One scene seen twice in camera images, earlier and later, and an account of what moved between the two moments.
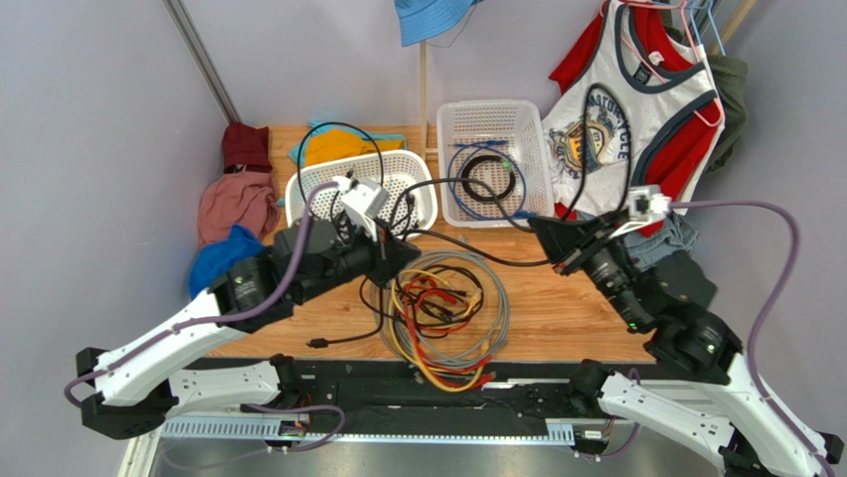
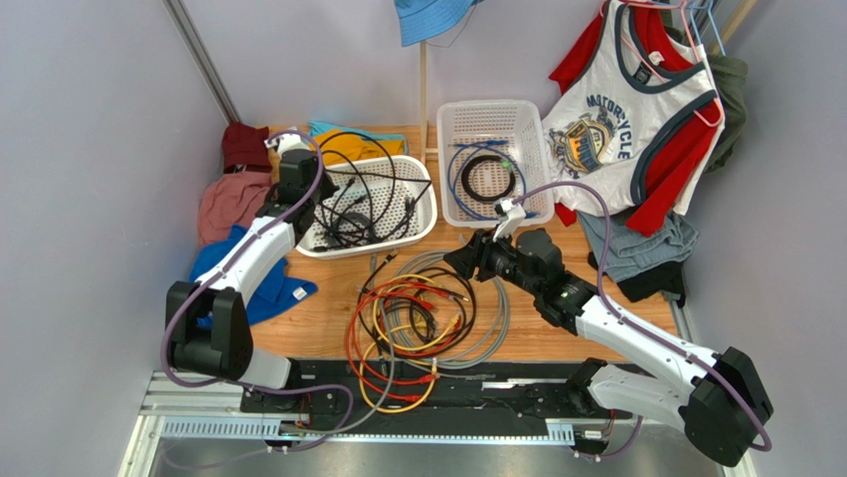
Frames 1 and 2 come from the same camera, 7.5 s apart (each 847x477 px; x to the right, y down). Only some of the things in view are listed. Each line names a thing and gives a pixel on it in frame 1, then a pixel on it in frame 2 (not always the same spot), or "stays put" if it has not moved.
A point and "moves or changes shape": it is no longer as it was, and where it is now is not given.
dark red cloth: (246, 145) stays put
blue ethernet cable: (466, 207) stays put
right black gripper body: (576, 247) -> (474, 252)
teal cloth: (298, 153) stays put
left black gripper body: (352, 260) -> (316, 166)
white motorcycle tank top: (606, 117) stays put
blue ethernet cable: (455, 147) stays put
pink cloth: (246, 199) stays put
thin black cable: (505, 204) -> (391, 160)
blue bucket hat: (421, 20) stays put
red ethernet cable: (451, 299) moves or changes shape
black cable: (334, 123) -> (364, 174)
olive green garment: (731, 78) stays put
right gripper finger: (562, 239) -> (471, 256)
